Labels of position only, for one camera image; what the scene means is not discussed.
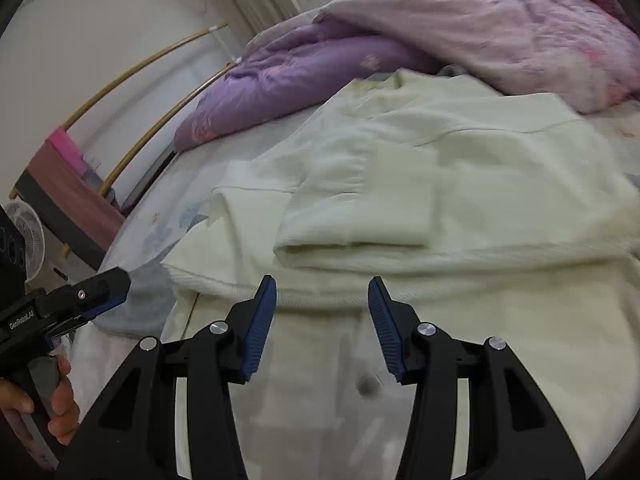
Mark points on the pink towel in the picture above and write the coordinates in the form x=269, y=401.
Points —
x=65, y=147

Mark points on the white standing fan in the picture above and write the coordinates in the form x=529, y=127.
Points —
x=27, y=240

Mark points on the curved wooden rail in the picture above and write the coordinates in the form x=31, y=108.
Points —
x=150, y=132
x=125, y=72

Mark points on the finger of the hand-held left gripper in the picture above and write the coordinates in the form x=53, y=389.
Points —
x=100, y=287
x=102, y=310

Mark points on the mauve towel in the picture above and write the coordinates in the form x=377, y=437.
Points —
x=70, y=195

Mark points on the grey zip hoodie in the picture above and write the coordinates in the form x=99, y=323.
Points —
x=145, y=305

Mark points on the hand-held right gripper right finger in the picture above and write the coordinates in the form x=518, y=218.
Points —
x=387, y=330

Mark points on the purple floral quilt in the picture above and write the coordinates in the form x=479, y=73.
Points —
x=450, y=25

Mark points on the person's left hand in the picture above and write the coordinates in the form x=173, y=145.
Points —
x=65, y=405

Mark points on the white rail post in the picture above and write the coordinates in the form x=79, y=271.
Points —
x=222, y=40

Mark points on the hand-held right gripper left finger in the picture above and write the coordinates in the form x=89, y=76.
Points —
x=260, y=330

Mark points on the bed with floral sheet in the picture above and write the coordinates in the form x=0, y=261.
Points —
x=320, y=410

